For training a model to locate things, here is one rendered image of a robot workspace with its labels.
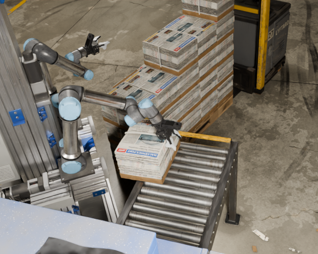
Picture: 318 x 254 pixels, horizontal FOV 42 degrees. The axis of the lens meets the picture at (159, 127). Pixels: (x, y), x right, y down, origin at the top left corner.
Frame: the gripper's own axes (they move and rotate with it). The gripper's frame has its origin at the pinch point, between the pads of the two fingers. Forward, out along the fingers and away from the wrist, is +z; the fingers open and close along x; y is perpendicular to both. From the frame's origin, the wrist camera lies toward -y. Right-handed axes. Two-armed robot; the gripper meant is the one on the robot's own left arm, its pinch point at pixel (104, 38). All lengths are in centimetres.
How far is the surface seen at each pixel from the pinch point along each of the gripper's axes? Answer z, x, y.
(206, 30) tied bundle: 82, 33, 13
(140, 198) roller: -67, 115, 29
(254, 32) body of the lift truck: 166, 28, 55
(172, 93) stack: 30, 45, 46
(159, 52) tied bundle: 37.9, 21.9, 20.4
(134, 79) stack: 13.6, 16.1, 39.0
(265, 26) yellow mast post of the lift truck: 156, 45, 36
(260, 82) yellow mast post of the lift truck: 154, 54, 98
